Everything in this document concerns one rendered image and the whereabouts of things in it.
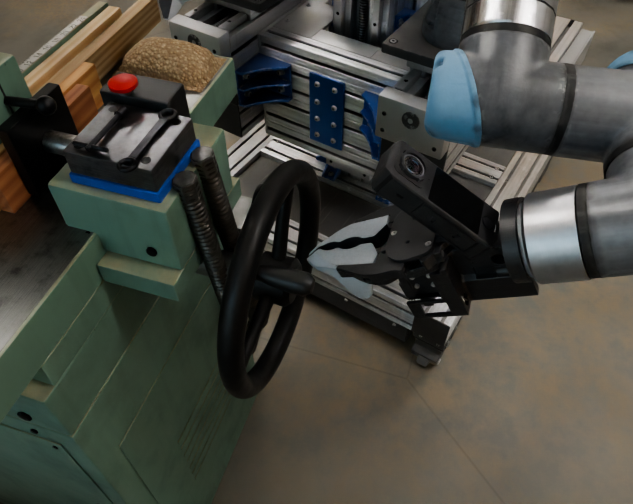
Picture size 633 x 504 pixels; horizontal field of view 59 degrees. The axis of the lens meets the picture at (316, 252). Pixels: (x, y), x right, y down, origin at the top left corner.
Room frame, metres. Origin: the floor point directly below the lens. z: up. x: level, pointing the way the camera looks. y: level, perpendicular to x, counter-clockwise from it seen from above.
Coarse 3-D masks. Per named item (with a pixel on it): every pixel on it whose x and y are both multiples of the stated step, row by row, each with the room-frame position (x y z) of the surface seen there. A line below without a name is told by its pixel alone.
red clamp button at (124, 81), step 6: (114, 78) 0.51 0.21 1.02; (120, 78) 0.51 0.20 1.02; (126, 78) 0.51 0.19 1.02; (132, 78) 0.51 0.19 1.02; (108, 84) 0.50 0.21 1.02; (114, 84) 0.50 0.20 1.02; (120, 84) 0.50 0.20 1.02; (126, 84) 0.50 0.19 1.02; (132, 84) 0.50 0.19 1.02; (114, 90) 0.49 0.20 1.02; (120, 90) 0.49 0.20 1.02; (126, 90) 0.49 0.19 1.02
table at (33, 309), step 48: (192, 96) 0.66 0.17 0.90; (48, 192) 0.47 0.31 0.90; (240, 192) 0.53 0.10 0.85; (0, 240) 0.40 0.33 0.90; (48, 240) 0.40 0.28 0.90; (96, 240) 0.40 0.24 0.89; (0, 288) 0.33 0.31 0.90; (48, 288) 0.33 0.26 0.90; (96, 288) 0.38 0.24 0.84; (144, 288) 0.37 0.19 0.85; (0, 336) 0.28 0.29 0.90; (48, 336) 0.30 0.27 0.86; (0, 384) 0.24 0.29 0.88
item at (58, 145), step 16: (32, 96) 0.52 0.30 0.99; (16, 112) 0.49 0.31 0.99; (32, 112) 0.50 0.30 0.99; (64, 112) 0.53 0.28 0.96; (0, 128) 0.46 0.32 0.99; (16, 128) 0.47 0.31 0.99; (32, 128) 0.49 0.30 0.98; (48, 128) 0.51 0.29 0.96; (64, 128) 0.53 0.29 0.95; (16, 144) 0.46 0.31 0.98; (32, 144) 0.48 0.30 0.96; (48, 144) 0.49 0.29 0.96; (64, 144) 0.48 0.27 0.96; (16, 160) 0.46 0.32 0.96; (32, 160) 0.47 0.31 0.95; (48, 160) 0.49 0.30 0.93; (64, 160) 0.51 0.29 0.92; (32, 176) 0.46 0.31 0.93; (48, 176) 0.48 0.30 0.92; (32, 192) 0.46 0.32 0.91
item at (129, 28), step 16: (144, 0) 0.86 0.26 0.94; (128, 16) 0.80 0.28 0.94; (144, 16) 0.83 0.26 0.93; (112, 32) 0.76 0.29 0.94; (128, 32) 0.78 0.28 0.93; (144, 32) 0.82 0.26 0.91; (96, 48) 0.71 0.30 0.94; (112, 48) 0.74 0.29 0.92; (128, 48) 0.77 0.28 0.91; (80, 64) 0.67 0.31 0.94; (96, 64) 0.70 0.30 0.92; (112, 64) 0.73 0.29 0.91; (48, 80) 0.64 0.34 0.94
